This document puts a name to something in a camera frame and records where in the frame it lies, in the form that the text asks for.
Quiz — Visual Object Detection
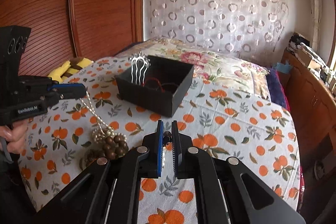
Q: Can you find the orange print white cloth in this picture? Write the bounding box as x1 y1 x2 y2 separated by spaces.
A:
18 57 305 223

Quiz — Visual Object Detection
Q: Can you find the cardboard box on counter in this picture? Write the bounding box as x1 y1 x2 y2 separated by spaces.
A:
297 49 321 69

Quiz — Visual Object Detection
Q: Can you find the black square jewelry box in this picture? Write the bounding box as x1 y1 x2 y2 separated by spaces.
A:
116 56 194 118

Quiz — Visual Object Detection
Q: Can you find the teal bag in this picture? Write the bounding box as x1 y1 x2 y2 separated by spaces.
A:
272 60 292 74

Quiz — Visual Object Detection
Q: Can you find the person's left hand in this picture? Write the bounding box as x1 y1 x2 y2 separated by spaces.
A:
0 120 28 154

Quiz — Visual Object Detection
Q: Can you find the pearl bead necklace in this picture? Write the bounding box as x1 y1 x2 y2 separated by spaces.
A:
79 96 128 144

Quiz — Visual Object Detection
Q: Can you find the circle pattern sheer curtain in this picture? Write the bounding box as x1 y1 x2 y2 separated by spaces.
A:
143 0 289 59

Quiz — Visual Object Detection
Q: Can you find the yellow striped plush toy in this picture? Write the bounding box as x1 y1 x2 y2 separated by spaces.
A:
48 57 93 83

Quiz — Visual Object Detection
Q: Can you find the dark wooden bead bracelet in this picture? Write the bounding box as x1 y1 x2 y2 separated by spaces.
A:
79 134 130 171

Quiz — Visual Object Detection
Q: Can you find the wooden cabinet counter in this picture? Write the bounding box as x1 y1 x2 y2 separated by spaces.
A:
281 50 335 166

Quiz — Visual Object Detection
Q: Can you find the floral quilt bed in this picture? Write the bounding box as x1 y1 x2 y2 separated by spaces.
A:
116 37 270 100

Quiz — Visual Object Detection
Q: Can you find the purple blanket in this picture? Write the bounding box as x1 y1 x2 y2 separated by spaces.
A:
266 68 290 111

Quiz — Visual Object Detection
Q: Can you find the wooden louvered wardrobe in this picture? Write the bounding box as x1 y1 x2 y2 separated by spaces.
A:
1 0 143 76

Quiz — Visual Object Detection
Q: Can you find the silver hair comb pin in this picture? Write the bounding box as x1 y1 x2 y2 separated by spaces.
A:
128 52 150 85

